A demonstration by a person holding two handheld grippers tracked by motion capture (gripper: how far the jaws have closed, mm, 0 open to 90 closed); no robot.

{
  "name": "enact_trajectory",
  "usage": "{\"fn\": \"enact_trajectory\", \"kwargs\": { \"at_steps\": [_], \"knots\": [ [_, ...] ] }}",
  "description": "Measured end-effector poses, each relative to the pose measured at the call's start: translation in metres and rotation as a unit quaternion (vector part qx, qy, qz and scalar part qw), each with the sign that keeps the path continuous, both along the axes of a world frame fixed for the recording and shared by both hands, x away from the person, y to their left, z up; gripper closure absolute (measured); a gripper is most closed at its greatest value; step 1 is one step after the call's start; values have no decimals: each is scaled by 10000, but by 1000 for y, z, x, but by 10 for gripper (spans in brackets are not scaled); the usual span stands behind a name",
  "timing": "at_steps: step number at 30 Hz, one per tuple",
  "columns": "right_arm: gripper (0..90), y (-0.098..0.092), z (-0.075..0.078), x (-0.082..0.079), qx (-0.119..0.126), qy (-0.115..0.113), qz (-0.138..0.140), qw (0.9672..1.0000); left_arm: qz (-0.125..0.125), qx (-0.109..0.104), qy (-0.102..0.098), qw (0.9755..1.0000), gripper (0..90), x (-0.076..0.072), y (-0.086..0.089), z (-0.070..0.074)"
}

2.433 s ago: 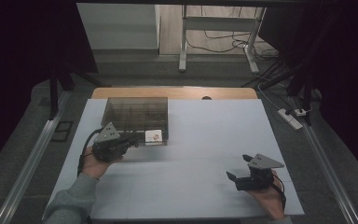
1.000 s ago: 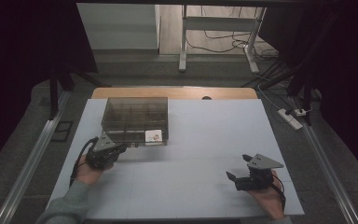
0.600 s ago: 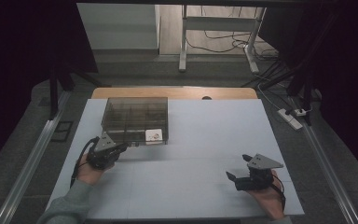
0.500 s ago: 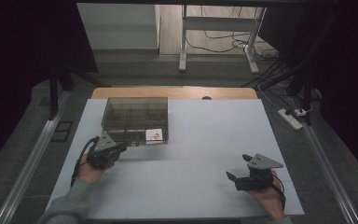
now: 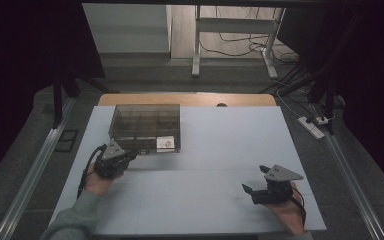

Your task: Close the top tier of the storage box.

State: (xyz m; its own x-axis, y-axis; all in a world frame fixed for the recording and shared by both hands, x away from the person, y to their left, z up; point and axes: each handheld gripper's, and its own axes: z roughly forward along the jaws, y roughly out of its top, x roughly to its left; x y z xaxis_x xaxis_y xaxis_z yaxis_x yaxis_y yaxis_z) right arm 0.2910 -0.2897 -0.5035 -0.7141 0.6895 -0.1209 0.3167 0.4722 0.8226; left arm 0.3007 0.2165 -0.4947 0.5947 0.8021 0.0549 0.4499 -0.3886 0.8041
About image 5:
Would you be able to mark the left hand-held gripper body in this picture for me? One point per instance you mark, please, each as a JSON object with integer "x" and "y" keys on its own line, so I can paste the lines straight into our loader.
{"x": 113, "y": 153}

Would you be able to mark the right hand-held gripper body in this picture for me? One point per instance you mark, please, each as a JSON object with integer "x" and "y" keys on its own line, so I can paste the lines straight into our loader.
{"x": 281, "y": 173}

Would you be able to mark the smoky transparent drawer box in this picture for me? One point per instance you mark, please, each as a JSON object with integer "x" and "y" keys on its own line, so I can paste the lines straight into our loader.
{"x": 145, "y": 121}

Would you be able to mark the small white card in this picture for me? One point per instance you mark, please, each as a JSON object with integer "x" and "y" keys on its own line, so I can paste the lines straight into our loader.
{"x": 165, "y": 144}

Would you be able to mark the person's left hand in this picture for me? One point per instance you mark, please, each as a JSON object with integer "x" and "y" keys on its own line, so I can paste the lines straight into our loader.
{"x": 96, "y": 185}

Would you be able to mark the person's right hand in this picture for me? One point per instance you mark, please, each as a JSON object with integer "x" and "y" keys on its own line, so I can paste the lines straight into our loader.
{"x": 288, "y": 215}

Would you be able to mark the white power strip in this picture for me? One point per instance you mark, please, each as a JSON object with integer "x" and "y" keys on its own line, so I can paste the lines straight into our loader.
{"x": 310, "y": 127}

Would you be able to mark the white plug adapter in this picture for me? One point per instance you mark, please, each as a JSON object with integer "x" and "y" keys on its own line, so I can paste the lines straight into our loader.
{"x": 321, "y": 120}

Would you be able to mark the black metal stand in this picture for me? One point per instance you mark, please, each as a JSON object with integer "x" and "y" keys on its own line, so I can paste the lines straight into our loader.
{"x": 57, "y": 100}
{"x": 329, "y": 100}

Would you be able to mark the dark table grommet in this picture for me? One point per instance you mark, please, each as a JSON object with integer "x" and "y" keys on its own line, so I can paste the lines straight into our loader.
{"x": 221, "y": 105}

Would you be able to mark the white cabinet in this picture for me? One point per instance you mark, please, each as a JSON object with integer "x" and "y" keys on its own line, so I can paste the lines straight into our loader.
{"x": 126, "y": 28}

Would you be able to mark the dark curtain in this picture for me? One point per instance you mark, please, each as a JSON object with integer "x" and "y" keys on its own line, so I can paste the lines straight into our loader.
{"x": 373, "y": 83}
{"x": 20, "y": 66}

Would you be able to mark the black floor frame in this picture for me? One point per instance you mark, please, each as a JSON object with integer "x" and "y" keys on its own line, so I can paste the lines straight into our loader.
{"x": 66, "y": 140}

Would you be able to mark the aluminium floor rail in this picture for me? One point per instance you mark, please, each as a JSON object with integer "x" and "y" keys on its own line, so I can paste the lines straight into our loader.
{"x": 33, "y": 173}
{"x": 350, "y": 173}

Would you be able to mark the white metal desk frame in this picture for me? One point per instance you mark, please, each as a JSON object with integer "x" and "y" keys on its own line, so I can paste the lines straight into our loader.
{"x": 236, "y": 25}

